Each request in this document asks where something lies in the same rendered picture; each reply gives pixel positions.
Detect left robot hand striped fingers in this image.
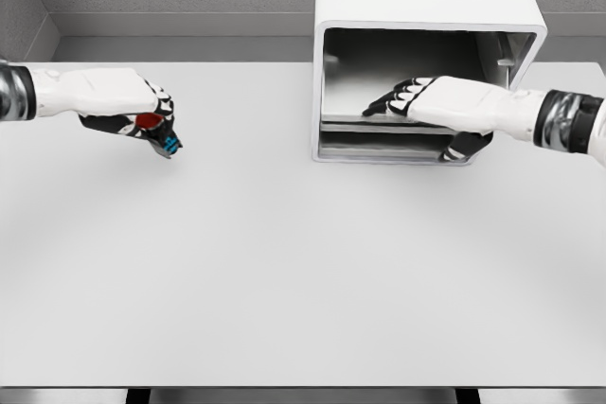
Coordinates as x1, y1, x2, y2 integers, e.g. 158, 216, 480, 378
61, 66, 180, 155

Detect load switch with red knob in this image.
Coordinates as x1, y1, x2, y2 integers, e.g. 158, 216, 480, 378
134, 112, 185, 161

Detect right robot hand striped fingers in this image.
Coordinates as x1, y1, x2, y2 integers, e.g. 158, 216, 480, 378
361, 75, 504, 163

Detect grey sliding cabinet drawer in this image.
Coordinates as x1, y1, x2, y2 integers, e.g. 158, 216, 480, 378
319, 112, 459, 136

